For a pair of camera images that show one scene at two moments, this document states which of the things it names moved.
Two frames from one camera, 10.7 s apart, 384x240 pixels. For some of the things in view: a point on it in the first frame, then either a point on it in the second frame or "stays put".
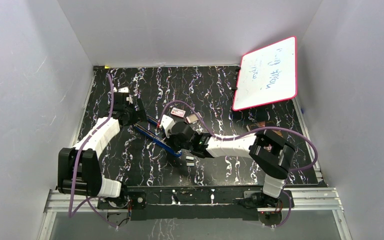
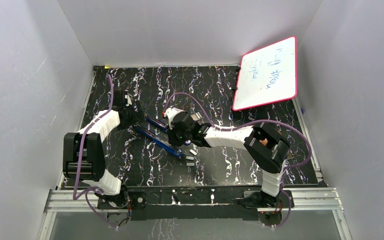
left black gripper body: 132,116 stays put
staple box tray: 193,118 stays put
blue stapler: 162,141 stays put
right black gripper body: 177,145 to 178,137
